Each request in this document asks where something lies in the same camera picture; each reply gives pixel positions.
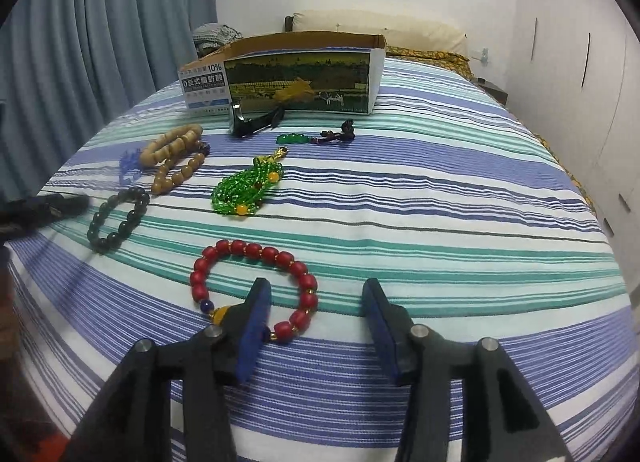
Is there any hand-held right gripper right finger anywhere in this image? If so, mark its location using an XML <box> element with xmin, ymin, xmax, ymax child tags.
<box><xmin>362</xmin><ymin>278</ymin><xmax>573</xmax><ymax>462</ymax></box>

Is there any cream pillow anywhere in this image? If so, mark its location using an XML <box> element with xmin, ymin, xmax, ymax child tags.
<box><xmin>292</xmin><ymin>10</ymin><xmax>469</xmax><ymax>60</ymax></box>

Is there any light wooden bead bracelet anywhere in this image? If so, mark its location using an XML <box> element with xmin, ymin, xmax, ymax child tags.
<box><xmin>139</xmin><ymin>125</ymin><xmax>204</xmax><ymax>167</ymax></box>

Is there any dark nightstand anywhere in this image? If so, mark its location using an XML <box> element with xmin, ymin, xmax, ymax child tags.
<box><xmin>472</xmin><ymin>76</ymin><xmax>510</xmax><ymax>105</ymax></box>

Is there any white wardrobe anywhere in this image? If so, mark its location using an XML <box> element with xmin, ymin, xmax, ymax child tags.
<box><xmin>515</xmin><ymin>0</ymin><xmax>640</xmax><ymax>293</ymax></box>

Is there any printed cardboard box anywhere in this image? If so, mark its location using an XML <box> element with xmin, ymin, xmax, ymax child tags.
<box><xmin>180</xmin><ymin>32</ymin><xmax>388</xmax><ymax>117</ymax></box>

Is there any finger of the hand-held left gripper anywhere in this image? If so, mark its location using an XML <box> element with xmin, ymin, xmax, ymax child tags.
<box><xmin>0</xmin><ymin>193</ymin><xmax>92</xmax><ymax>243</ymax></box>

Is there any brown wooden bead bracelet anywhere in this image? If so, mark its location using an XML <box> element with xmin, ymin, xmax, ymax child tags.
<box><xmin>151</xmin><ymin>141</ymin><xmax>212</xmax><ymax>195</ymax></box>

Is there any green glass bead necklace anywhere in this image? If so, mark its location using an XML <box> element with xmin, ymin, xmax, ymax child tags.
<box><xmin>212</xmin><ymin>146</ymin><xmax>291</xmax><ymax>217</ymax></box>

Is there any pile of clothes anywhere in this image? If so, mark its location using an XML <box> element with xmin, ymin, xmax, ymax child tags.
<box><xmin>192</xmin><ymin>23</ymin><xmax>243</xmax><ymax>60</ymax></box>

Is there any blue knotted ornament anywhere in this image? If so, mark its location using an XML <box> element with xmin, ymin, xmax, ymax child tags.
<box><xmin>118</xmin><ymin>151</ymin><xmax>142</xmax><ymax>189</ymax></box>

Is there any red bead bracelet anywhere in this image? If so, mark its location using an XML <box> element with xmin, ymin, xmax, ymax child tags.
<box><xmin>190</xmin><ymin>239</ymin><xmax>319</xmax><ymax>343</ymax></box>

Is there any black wristwatch blue face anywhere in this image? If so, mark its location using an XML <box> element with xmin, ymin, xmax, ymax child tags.
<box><xmin>228</xmin><ymin>100</ymin><xmax>287</xmax><ymax>139</ymax></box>

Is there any blue grey curtain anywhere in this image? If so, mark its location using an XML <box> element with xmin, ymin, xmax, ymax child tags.
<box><xmin>0</xmin><ymin>0</ymin><xmax>219</xmax><ymax>177</ymax></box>

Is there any green jade pendant dark cord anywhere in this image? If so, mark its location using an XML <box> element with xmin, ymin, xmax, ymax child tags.
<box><xmin>276</xmin><ymin>119</ymin><xmax>357</xmax><ymax>147</ymax></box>

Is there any dark green bead bracelet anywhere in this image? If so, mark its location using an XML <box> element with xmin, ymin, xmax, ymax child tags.
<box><xmin>87</xmin><ymin>186</ymin><xmax>151</xmax><ymax>255</ymax></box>

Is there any yellow patterned cloth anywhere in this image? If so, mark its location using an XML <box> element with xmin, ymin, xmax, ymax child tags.
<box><xmin>387</xmin><ymin>44</ymin><xmax>473</xmax><ymax>77</ymax></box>

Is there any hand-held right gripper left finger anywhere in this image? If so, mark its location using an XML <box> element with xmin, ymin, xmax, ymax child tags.
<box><xmin>62</xmin><ymin>278</ymin><xmax>272</xmax><ymax>462</ymax></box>

